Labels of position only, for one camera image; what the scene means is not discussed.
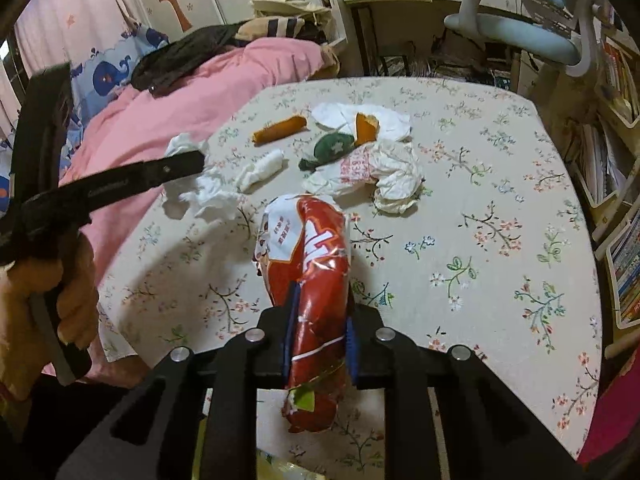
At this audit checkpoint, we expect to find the beige canvas bag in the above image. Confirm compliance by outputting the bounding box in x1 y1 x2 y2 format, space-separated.
250 0 331 18

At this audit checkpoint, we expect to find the pile of newspapers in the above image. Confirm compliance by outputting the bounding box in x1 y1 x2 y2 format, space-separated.
380 50 511 86

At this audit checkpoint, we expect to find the row of colourful books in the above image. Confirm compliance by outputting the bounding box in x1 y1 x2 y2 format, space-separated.
607 215 640 326

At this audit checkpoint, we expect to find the row of red spined books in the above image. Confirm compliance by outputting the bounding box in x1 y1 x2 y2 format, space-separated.
602 40 636 106

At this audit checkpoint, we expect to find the large orange peel piece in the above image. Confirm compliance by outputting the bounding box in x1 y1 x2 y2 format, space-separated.
354 112 381 146

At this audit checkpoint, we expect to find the small orange peel piece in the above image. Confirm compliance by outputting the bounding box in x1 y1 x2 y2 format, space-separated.
251 115 308 147

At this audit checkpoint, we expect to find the pink star curtain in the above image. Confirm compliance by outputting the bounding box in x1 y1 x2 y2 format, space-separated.
12 0 146 91

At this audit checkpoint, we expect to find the blue whale print cloth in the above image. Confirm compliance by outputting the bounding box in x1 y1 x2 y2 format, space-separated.
0 25 171 201

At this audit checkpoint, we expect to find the beige striped cushion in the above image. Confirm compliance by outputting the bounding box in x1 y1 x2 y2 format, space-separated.
235 15 341 71

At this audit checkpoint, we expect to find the blue grey office chair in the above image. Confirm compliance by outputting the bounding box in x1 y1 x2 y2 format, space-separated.
444 0 608 78

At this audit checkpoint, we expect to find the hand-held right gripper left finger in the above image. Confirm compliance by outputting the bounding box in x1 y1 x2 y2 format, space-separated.
55 280 301 480

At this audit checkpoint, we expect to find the large white tissue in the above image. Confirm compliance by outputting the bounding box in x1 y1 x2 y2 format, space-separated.
161 132 251 221

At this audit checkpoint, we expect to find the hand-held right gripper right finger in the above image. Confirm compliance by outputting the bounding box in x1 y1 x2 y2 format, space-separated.
344 305 586 480

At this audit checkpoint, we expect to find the small white tissue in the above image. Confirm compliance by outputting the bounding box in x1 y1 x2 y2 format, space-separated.
237 149 286 193

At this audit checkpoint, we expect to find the red snack bag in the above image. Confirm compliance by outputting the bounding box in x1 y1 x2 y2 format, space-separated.
252 192 354 434

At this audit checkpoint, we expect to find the white paper wrapper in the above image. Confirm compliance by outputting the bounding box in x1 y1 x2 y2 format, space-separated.
304 141 425 216

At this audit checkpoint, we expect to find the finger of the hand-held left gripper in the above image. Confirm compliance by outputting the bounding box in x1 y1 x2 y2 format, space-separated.
62 151 207 216

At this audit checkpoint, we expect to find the person's left hand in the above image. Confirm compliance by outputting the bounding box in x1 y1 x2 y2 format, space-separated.
0 237 101 403

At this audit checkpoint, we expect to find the pink blanket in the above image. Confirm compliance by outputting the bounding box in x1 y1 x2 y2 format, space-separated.
42 37 326 376

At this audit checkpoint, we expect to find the pile of loose papers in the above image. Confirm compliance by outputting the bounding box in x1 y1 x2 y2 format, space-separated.
575 115 631 201

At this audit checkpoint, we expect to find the white tube shelf rack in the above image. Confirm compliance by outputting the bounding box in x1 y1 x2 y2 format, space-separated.
562 30 640 241
592 205 640 361

